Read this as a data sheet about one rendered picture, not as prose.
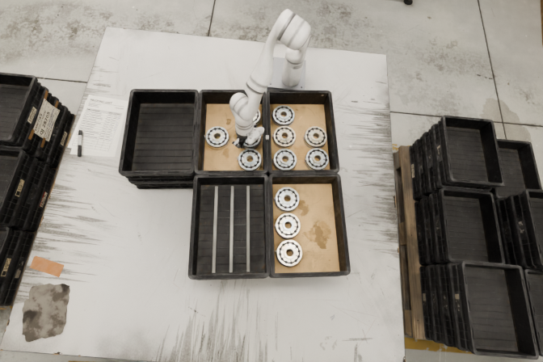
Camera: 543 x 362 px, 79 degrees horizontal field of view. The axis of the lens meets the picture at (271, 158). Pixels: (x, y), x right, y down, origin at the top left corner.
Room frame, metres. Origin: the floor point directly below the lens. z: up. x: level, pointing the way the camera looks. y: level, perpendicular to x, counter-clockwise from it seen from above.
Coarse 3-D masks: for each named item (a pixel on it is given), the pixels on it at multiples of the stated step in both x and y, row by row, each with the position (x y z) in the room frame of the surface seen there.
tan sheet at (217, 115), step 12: (216, 108) 0.75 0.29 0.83; (228, 108) 0.76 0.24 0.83; (216, 120) 0.68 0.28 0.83; (228, 120) 0.69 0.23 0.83; (228, 132) 0.64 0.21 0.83; (228, 144) 0.58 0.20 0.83; (204, 156) 0.50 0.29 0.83; (216, 156) 0.51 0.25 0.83; (228, 156) 0.52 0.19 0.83; (204, 168) 0.45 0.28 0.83; (216, 168) 0.45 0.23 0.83; (228, 168) 0.46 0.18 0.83; (240, 168) 0.47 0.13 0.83
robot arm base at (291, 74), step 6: (288, 66) 0.96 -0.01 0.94; (294, 66) 0.96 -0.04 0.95; (300, 66) 0.97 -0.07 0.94; (288, 72) 0.96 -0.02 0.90; (294, 72) 0.96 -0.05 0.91; (300, 72) 0.98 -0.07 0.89; (282, 78) 0.98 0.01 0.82; (288, 78) 0.96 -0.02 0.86; (294, 78) 0.96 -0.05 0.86; (288, 84) 0.95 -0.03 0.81; (294, 84) 0.96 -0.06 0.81
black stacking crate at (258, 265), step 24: (240, 192) 0.36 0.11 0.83; (264, 192) 0.36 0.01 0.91; (240, 216) 0.26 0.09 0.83; (264, 216) 0.27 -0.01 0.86; (240, 240) 0.16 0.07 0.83; (264, 240) 0.18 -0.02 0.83; (192, 264) 0.04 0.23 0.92; (216, 264) 0.06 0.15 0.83; (240, 264) 0.07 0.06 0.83; (264, 264) 0.09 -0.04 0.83
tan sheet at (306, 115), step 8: (272, 104) 0.81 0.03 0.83; (280, 104) 0.82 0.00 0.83; (288, 104) 0.83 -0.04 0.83; (296, 104) 0.83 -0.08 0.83; (304, 104) 0.84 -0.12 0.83; (312, 104) 0.85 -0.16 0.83; (320, 104) 0.86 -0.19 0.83; (272, 112) 0.77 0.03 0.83; (296, 112) 0.79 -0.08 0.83; (304, 112) 0.80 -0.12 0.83; (312, 112) 0.80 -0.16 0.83; (320, 112) 0.81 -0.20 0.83; (272, 120) 0.73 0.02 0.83; (296, 120) 0.75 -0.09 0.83; (304, 120) 0.75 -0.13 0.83; (312, 120) 0.76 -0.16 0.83; (320, 120) 0.77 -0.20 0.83; (272, 128) 0.69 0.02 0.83; (296, 128) 0.71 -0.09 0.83; (304, 128) 0.71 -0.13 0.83; (296, 136) 0.67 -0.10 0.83; (272, 144) 0.61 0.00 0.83; (296, 144) 0.63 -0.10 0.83; (304, 144) 0.63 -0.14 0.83; (272, 152) 0.57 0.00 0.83; (296, 152) 0.59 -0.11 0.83; (304, 152) 0.59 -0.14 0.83; (304, 160) 0.55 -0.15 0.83; (272, 168) 0.49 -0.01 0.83; (296, 168) 0.51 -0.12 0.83; (304, 168) 0.52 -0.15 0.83; (328, 168) 0.53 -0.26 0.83
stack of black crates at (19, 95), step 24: (0, 72) 0.89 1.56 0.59; (0, 96) 0.80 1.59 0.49; (24, 96) 0.82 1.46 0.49; (48, 96) 0.87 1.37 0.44; (0, 120) 0.65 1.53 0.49; (24, 120) 0.65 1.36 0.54; (72, 120) 0.85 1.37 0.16; (0, 144) 0.51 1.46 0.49; (24, 144) 0.54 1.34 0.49; (48, 144) 0.62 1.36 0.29
